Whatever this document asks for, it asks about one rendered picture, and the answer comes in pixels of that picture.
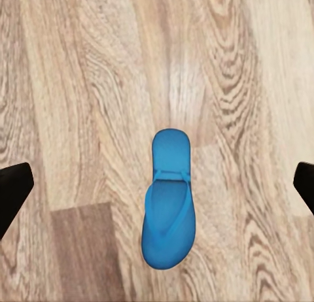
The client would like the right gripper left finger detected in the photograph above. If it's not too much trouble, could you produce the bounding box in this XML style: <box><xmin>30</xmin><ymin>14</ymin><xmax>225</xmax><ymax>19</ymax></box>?
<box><xmin>0</xmin><ymin>162</ymin><xmax>34</xmax><ymax>241</ymax></box>

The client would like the sandal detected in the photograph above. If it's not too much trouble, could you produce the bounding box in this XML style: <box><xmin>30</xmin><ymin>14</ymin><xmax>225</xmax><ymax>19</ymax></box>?
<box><xmin>141</xmin><ymin>129</ymin><xmax>196</xmax><ymax>270</ymax></box>

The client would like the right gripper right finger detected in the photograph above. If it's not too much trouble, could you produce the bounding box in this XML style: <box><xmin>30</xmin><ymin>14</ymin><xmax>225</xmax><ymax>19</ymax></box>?
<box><xmin>293</xmin><ymin>162</ymin><xmax>314</xmax><ymax>215</ymax></box>

